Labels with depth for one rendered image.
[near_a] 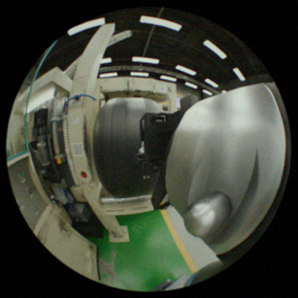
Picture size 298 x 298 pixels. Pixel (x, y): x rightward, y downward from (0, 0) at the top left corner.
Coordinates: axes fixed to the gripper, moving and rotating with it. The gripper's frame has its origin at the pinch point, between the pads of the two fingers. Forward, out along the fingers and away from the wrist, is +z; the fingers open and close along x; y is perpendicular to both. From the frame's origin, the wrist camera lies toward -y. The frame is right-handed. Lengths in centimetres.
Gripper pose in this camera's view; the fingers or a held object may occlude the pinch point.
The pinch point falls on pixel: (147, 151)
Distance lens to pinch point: 25.1
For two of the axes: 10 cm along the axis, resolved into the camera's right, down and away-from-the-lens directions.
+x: -9.6, 0.7, -2.6
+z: -2.7, -1.2, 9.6
